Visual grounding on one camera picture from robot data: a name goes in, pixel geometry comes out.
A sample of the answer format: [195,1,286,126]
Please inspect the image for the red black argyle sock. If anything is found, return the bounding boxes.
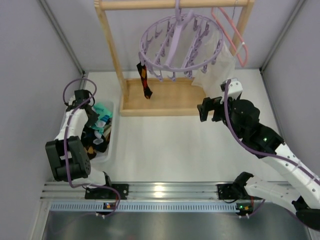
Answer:
[136,62,153,100]

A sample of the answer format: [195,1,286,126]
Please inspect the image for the pink coat hanger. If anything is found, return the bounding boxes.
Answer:
[210,6,250,68]

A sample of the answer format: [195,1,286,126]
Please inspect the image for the teal sock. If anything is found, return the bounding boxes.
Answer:
[93,128,106,145]
[91,102,113,132]

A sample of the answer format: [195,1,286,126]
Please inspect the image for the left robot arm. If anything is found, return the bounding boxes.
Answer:
[45,90,115,198]

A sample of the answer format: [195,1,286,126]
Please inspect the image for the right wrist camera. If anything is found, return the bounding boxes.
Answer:
[220,78,243,103]

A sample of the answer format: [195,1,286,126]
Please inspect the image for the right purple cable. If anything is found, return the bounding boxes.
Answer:
[223,79,320,217]

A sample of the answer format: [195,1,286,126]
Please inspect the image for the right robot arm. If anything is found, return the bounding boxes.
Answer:
[197,97,320,231]

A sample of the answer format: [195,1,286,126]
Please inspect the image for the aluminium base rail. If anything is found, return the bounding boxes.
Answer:
[40,182,262,216]

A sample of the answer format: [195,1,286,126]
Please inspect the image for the purple round clip hanger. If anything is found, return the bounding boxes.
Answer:
[138,0,224,82]

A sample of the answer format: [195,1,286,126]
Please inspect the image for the white cloth bag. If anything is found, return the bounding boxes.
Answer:
[191,30,236,98]

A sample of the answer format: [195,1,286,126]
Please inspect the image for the wooden clothes rack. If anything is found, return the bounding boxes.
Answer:
[94,0,255,117]

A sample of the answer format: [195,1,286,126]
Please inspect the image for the white plastic basket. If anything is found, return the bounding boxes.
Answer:
[54,99,120,165]

